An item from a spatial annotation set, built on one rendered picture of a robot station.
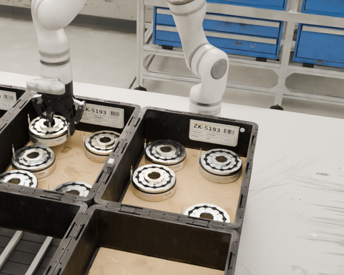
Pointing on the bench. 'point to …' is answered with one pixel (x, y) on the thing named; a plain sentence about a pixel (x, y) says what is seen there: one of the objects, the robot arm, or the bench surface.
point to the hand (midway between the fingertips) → (60, 128)
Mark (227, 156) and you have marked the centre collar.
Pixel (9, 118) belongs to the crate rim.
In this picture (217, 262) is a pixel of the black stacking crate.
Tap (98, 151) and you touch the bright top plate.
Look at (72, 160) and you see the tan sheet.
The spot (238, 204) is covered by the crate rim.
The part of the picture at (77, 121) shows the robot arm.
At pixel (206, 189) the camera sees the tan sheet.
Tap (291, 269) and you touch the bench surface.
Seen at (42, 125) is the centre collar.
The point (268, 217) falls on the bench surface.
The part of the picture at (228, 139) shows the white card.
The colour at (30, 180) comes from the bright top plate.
